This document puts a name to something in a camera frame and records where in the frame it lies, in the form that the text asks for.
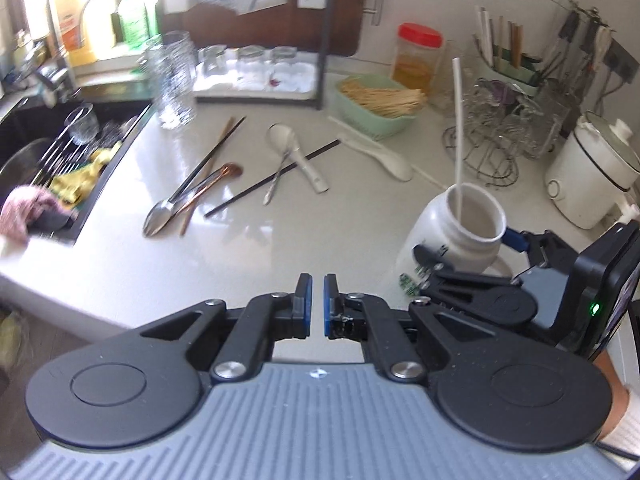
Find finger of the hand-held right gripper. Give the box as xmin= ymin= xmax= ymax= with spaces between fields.
xmin=412 ymin=245 xmax=502 ymax=307
xmin=502 ymin=229 xmax=577 ymax=274

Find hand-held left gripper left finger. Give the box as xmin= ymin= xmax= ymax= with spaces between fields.
xmin=140 ymin=273 xmax=313 ymax=383

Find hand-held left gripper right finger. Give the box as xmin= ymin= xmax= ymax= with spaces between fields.
xmin=323 ymin=273 xmax=496 ymax=382

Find white ceramic jar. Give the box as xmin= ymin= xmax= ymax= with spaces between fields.
xmin=396 ymin=182 xmax=509 ymax=307

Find wooden chopstick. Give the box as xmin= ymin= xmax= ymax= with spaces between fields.
xmin=179 ymin=117 xmax=236 ymax=237

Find copper spoon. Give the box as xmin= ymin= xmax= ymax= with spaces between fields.
xmin=170 ymin=161 xmax=245 ymax=216

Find white ceramic spoon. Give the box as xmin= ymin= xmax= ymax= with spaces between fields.
xmin=266 ymin=123 xmax=331 ymax=194

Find large steel spoon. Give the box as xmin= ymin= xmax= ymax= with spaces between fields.
xmin=143 ymin=167 xmax=228 ymax=237

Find black chopstick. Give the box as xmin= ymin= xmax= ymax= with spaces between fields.
xmin=204 ymin=140 xmax=342 ymax=218
xmin=167 ymin=116 xmax=247 ymax=206

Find person's right forearm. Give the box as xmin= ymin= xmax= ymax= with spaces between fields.
xmin=597 ymin=347 xmax=640 ymax=458

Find hanging kitchen utensils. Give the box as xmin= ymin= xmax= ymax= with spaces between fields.
xmin=549 ymin=2 xmax=617 ymax=93

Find white electric pot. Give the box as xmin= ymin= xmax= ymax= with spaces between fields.
xmin=544 ymin=110 xmax=640 ymax=232

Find white plastic rice scoop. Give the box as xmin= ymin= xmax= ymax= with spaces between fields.
xmin=336 ymin=133 xmax=414 ymax=182

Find silver butter knife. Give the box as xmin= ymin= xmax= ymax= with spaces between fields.
xmin=263 ymin=150 xmax=292 ymax=206

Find green plastic basket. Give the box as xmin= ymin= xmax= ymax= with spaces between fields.
xmin=335 ymin=74 xmax=427 ymax=142

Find green chopstick holder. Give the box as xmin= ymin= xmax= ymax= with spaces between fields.
xmin=487 ymin=57 xmax=547 ymax=98

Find pile of wooden sticks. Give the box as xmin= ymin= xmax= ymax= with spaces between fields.
xmin=340 ymin=79 xmax=428 ymax=115

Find red-lid plastic jar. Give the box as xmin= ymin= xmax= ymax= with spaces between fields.
xmin=391 ymin=22 xmax=447 ymax=97

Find bunch of assorted chopsticks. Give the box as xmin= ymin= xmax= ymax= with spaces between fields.
xmin=474 ymin=5 xmax=526 ymax=73

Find white drying tray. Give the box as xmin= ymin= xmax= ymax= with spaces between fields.
xmin=193 ymin=57 xmax=322 ymax=107

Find red-print drinking glass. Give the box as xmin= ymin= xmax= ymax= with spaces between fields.
xmin=269 ymin=46 xmax=300 ymax=78

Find clear drinking glass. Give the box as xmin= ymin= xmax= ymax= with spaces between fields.
xmin=236 ymin=46 xmax=267 ymax=78
xmin=199 ymin=46 xmax=230 ymax=78

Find steel wool scrubber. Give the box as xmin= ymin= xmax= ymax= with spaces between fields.
xmin=99 ymin=119 xmax=132 ymax=148

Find yellow cloth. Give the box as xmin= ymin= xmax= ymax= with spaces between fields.
xmin=49 ymin=141 xmax=124 ymax=207

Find tall textured glass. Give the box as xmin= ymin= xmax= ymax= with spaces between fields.
xmin=146 ymin=30 xmax=199 ymax=129

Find black metal rack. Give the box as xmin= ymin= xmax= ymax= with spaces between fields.
xmin=159 ymin=0 xmax=372 ymax=112

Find brown wooden cutting board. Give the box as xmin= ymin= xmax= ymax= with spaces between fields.
xmin=160 ymin=0 xmax=372 ymax=59

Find small patterned glass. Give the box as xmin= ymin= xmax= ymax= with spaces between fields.
xmin=66 ymin=103 xmax=100 ymax=144

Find sink drain rack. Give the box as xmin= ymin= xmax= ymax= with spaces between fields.
xmin=20 ymin=110 xmax=128 ymax=188

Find pink cloth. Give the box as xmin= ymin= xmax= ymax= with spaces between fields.
xmin=0 ymin=185 xmax=77 ymax=245

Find green bottle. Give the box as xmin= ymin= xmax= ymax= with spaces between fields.
xmin=116 ymin=0 xmax=162 ymax=50

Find black sink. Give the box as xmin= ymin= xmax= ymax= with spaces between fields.
xmin=0 ymin=94 xmax=154 ymax=247

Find yellow bottle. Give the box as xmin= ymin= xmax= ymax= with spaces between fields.
xmin=54 ymin=0 xmax=98 ymax=67

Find tall steel faucet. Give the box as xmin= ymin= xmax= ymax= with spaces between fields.
xmin=0 ymin=0 xmax=76 ymax=96

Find wire glass rack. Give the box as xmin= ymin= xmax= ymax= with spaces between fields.
xmin=441 ymin=77 xmax=573 ymax=184

